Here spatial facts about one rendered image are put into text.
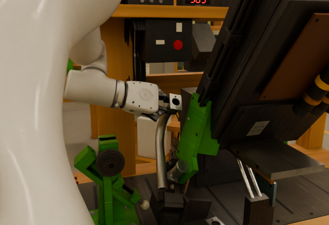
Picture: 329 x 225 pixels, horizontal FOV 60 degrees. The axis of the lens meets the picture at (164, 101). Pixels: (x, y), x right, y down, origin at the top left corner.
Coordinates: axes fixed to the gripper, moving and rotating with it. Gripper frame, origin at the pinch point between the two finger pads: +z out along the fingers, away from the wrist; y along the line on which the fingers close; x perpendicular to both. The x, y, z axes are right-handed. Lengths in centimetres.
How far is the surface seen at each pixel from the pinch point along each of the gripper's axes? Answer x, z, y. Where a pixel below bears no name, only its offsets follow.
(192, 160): -1.6, 5.3, -18.0
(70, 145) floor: 299, -9, 108
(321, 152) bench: 23, 91, 6
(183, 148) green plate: 3.5, 5.4, -12.3
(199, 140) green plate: -5.2, 6.0, -13.3
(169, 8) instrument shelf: -11.6, -4.7, 30.1
